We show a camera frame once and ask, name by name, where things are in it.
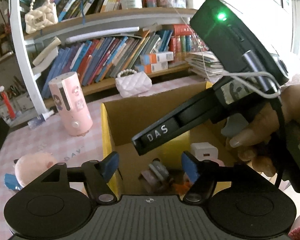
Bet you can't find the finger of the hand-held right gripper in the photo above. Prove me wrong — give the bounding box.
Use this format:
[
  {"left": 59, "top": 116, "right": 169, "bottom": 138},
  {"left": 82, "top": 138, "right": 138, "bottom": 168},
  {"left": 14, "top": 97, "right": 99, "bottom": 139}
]
[{"left": 132, "top": 116, "right": 190, "bottom": 156}]

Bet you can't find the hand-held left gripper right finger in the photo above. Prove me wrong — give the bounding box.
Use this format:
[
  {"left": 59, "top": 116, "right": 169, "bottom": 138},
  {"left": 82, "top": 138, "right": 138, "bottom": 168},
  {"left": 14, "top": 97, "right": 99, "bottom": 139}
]
[{"left": 181, "top": 151, "right": 278, "bottom": 204}]

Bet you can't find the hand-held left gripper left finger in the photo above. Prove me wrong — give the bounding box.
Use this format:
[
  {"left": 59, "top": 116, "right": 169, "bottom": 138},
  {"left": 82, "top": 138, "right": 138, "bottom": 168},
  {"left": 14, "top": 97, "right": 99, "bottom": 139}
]
[{"left": 40, "top": 151, "right": 120, "bottom": 205}]

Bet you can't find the white charger adapter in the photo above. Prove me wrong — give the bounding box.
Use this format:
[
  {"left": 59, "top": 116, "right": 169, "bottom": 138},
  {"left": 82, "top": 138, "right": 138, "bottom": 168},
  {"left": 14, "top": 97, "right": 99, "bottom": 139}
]
[{"left": 191, "top": 142, "right": 219, "bottom": 161}]

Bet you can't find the yellow cardboard box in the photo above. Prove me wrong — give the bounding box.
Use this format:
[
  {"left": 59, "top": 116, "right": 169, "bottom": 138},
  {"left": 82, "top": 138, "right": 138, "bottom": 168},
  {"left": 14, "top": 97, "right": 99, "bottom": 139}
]
[{"left": 100, "top": 81, "right": 243, "bottom": 198}]

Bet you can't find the pink pig plush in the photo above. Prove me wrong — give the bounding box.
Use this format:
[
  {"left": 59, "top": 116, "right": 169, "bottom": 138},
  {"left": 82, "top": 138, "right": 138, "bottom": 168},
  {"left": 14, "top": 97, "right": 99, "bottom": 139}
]
[{"left": 14, "top": 154, "right": 57, "bottom": 188}]

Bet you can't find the small blue object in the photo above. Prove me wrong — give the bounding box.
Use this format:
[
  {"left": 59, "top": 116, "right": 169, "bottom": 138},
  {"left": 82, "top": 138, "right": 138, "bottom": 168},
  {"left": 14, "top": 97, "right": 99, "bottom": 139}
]
[{"left": 4, "top": 173, "right": 21, "bottom": 191}]

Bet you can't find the person's right hand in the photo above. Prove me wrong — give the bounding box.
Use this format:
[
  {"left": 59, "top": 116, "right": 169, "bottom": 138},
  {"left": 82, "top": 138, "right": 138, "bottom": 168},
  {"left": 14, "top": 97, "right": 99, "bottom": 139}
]
[{"left": 226, "top": 82, "right": 300, "bottom": 178}]

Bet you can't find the stack of papers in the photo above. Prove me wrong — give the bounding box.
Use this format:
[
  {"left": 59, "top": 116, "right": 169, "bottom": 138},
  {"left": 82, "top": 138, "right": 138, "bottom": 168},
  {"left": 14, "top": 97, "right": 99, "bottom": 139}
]
[{"left": 185, "top": 51, "right": 225, "bottom": 79}]

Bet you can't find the pink cylindrical humidifier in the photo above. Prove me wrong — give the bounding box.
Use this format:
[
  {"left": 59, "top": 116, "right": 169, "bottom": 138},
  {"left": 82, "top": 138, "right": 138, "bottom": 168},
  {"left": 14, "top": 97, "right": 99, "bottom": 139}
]
[{"left": 48, "top": 71, "right": 93, "bottom": 137}]

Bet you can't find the orange and white carton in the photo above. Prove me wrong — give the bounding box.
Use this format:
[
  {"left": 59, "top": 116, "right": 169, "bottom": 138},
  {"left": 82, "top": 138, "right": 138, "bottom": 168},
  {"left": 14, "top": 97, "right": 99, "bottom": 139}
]
[
  {"left": 135, "top": 61, "right": 168, "bottom": 74},
  {"left": 140, "top": 51, "right": 174, "bottom": 65}
]

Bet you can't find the small spray bottle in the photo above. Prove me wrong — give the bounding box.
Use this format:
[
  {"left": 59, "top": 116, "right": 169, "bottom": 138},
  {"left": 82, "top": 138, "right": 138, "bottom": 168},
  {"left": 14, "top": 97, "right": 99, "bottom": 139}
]
[{"left": 27, "top": 110, "right": 56, "bottom": 130}]

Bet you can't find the row of leaning books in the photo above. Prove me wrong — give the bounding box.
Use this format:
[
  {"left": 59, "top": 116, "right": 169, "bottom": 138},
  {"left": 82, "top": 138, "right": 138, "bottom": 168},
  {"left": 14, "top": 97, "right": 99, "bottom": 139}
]
[{"left": 41, "top": 24, "right": 198, "bottom": 98}]

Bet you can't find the white tape jar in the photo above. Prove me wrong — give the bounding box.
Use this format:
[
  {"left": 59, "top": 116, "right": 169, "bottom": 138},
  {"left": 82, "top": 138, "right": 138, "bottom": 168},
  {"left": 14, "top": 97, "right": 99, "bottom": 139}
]
[{"left": 121, "top": 0, "right": 143, "bottom": 9}]

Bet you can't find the white rod lamp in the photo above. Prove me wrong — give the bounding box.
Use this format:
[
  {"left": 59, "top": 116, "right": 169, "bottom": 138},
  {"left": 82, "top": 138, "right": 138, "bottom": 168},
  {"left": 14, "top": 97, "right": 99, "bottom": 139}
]
[{"left": 65, "top": 26, "right": 140, "bottom": 44}]

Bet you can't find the red and white pen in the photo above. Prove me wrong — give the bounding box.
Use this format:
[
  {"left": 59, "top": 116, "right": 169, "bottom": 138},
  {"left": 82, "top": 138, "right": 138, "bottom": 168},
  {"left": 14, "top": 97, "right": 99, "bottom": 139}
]
[{"left": 0, "top": 85, "right": 15, "bottom": 120}]

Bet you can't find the white folded book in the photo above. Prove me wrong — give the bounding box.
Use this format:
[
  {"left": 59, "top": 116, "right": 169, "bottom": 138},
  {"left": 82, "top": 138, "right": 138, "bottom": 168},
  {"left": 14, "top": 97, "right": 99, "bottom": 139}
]
[{"left": 32, "top": 36, "right": 59, "bottom": 74}]

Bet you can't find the white bookshelf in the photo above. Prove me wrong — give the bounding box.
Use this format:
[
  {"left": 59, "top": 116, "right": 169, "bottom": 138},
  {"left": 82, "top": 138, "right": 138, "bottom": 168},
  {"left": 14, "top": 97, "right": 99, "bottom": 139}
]
[{"left": 9, "top": 0, "right": 215, "bottom": 113}]

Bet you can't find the cream quilted handbag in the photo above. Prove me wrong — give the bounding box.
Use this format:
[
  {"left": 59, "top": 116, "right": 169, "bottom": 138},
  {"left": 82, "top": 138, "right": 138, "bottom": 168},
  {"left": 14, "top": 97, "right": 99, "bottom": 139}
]
[{"left": 24, "top": 0, "right": 58, "bottom": 34}]

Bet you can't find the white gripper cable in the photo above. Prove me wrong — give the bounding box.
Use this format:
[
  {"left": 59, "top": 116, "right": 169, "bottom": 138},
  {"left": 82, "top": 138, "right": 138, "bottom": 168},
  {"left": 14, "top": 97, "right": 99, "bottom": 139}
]
[{"left": 222, "top": 70, "right": 282, "bottom": 98}]

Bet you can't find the hanging white cable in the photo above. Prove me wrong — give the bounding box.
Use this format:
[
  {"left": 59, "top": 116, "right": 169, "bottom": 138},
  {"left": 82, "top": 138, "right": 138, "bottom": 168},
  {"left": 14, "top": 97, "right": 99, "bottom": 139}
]
[{"left": 174, "top": 5, "right": 210, "bottom": 75}]

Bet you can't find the white pearl-handle handbag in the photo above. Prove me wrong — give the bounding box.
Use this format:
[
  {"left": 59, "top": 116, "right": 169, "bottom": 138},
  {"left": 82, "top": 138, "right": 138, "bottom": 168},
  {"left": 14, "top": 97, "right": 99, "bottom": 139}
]
[{"left": 115, "top": 69, "right": 152, "bottom": 98}]

